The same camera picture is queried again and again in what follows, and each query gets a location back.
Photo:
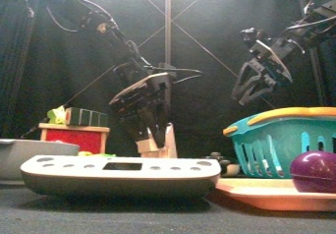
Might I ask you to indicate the small black and white toy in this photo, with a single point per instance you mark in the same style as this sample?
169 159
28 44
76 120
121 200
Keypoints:
227 165

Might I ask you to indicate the white toy console with buttons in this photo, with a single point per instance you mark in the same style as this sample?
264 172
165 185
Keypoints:
120 175

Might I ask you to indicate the teal basket with yellow rim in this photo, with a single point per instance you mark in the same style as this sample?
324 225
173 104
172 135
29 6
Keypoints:
280 139

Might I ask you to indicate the metal frame pole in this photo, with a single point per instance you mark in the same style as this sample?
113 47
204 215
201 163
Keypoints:
168 25

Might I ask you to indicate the dark green striped toy block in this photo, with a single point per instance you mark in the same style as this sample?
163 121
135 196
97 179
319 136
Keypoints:
87 117

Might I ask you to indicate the yellow green toy piece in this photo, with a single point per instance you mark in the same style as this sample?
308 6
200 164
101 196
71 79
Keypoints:
93 153

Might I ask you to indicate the red wooden box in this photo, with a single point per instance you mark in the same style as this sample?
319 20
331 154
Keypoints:
76 138

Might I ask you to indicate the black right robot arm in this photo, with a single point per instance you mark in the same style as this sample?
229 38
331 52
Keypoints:
312 21

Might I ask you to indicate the light green toy vegetable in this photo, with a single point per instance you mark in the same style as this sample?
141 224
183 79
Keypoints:
56 116

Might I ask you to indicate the wooden tray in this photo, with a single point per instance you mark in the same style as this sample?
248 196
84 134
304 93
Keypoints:
271 193

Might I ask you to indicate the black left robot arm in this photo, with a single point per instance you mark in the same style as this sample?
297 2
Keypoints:
83 13

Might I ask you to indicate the purple toy ball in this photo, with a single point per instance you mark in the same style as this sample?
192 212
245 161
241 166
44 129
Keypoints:
315 172

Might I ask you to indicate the grey plastic bin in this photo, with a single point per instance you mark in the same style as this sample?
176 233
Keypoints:
25 156

